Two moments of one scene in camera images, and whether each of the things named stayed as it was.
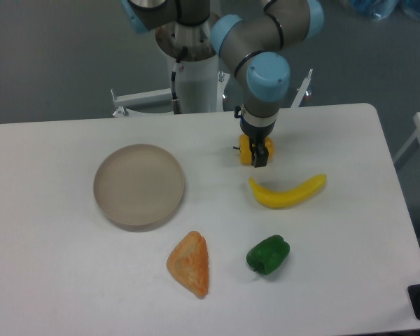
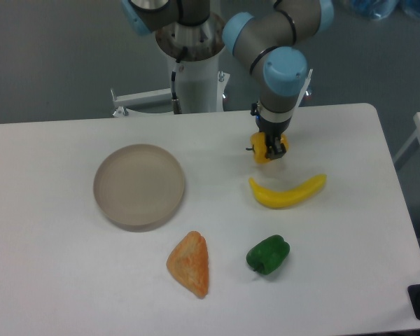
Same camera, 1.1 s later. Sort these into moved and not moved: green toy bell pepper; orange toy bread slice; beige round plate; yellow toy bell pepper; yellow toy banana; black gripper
Moved: black gripper; yellow toy bell pepper
Not moved: yellow toy banana; green toy bell pepper; orange toy bread slice; beige round plate
